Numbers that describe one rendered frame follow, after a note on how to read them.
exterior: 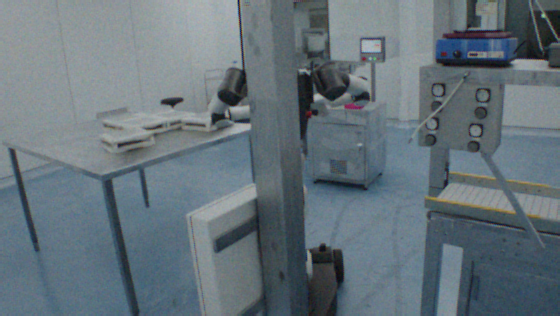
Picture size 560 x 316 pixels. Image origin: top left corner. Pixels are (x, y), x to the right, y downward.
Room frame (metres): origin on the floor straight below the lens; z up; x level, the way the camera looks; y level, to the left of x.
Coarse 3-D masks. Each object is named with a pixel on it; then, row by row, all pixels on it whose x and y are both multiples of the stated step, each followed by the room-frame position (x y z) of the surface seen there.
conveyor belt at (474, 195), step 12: (444, 192) 1.30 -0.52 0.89; (456, 192) 1.29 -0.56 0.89; (468, 192) 1.28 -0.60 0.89; (480, 192) 1.27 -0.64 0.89; (492, 192) 1.27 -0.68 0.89; (480, 204) 1.18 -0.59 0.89; (492, 204) 1.17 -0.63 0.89; (504, 204) 1.16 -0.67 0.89; (528, 204) 1.15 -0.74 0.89; (540, 204) 1.14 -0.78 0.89; (552, 204) 1.13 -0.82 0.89; (468, 216) 1.11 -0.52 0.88; (552, 216) 1.05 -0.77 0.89
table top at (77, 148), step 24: (96, 120) 3.22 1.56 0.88; (24, 144) 2.50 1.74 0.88; (48, 144) 2.46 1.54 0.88; (72, 144) 2.41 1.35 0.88; (96, 144) 2.37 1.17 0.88; (168, 144) 2.25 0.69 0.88; (192, 144) 2.22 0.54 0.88; (216, 144) 2.31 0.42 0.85; (72, 168) 1.95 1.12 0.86; (96, 168) 1.86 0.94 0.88; (120, 168) 1.84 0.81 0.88
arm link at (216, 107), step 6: (216, 96) 1.94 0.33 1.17; (210, 102) 2.01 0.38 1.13; (216, 102) 1.95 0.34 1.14; (222, 102) 1.93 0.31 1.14; (210, 108) 2.01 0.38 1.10; (216, 108) 1.97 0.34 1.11; (222, 108) 1.97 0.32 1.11; (210, 114) 2.03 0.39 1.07; (216, 114) 2.00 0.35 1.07; (222, 114) 2.01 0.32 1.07; (216, 120) 2.02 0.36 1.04; (222, 120) 2.03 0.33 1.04; (228, 120) 2.05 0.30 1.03; (222, 126) 2.07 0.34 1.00
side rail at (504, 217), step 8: (432, 200) 1.16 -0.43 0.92; (432, 208) 1.16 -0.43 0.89; (440, 208) 1.14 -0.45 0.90; (448, 208) 1.13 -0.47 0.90; (456, 208) 1.11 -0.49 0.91; (464, 208) 1.10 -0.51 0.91; (472, 208) 1.09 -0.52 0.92; (480, 208) 1.07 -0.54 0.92; (472, 216) 1.09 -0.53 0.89; (480, 216) 1.07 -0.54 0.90; (488, 216) 1.06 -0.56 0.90; (496, 216) 1.04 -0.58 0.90; (504, 216) 1.03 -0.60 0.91; (512, 216) 1.02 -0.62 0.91; (520, 224) 1.00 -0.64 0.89; (536, 224) 0.98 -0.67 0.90; (544, 224) 0.97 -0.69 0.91; (552, 224) 0.96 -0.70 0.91
